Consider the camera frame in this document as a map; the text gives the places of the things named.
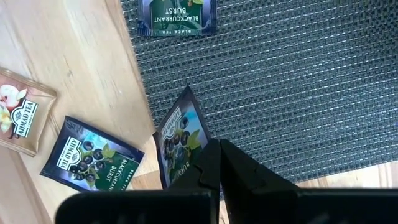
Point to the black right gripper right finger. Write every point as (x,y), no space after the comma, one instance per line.
(248,186)

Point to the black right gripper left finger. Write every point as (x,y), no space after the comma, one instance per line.
(205,174)

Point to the blue blackcurrant tea sachet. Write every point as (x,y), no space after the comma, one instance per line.
(180,137)
(90,155)
(177,18)

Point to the grey woven placemat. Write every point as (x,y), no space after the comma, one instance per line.
(280,93)

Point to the clear foil packet front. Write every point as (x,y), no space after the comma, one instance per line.
(25,118)

